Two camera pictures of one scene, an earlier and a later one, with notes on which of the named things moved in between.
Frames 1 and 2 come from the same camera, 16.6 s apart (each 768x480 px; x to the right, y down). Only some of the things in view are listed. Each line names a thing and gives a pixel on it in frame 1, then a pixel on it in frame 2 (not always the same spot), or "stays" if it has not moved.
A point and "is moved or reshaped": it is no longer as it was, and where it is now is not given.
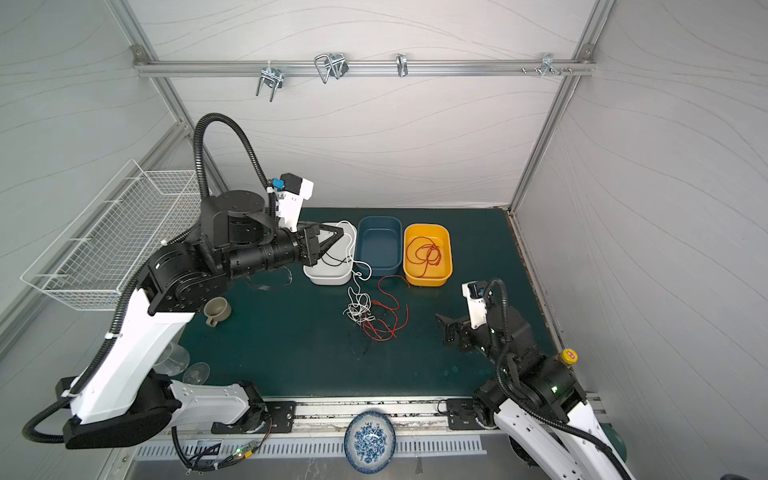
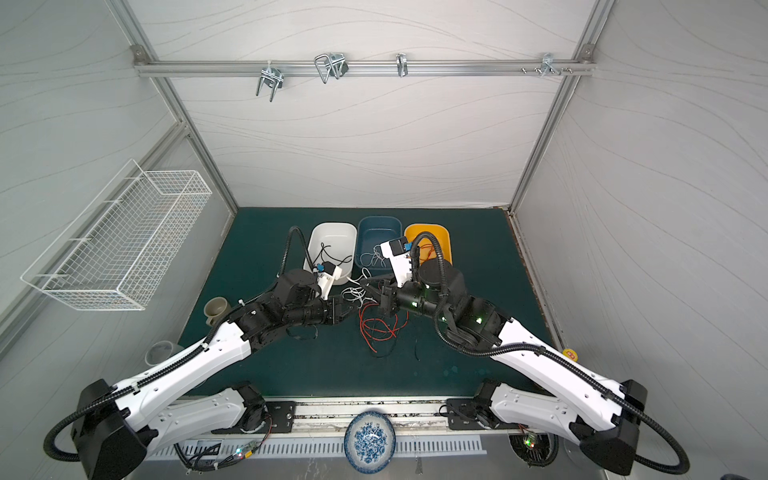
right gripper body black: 462,335 to 388,297
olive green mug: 217,309 stays
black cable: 341,261 stays
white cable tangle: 358,309 is moved or reshaped
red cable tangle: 384,329 stays
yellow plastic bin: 427,254 stays
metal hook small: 402,64 stays
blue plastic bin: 379,243 stays
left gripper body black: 277,249 to 314,312
